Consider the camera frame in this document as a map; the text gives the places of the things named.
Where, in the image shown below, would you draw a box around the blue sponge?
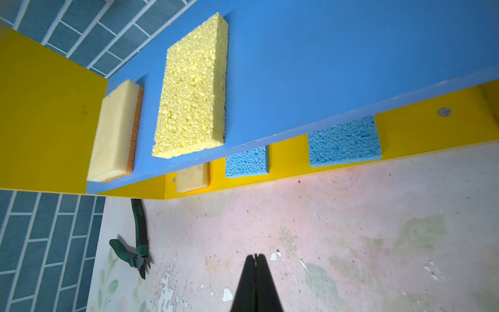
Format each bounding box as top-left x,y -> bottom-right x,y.
307,116 -> 382,167
226,146 -> 270,178

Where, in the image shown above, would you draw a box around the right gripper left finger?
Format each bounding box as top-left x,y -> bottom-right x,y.
230,255 -> 256,312

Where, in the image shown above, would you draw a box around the bright yellow sponge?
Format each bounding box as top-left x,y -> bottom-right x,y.
152,13 -> 229,159

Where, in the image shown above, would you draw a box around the green handled cutting pliers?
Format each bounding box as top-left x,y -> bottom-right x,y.
109,198 -> 152,280

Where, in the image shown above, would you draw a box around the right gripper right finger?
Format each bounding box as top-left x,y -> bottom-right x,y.
255,254 -> 283,312

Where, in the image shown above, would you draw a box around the pale yellow orange-backed sponge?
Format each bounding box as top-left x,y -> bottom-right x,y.
176,162 -> 211,193

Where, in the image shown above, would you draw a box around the yellow shelf with coloured boards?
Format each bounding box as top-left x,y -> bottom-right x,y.
1,1 -> 498,194

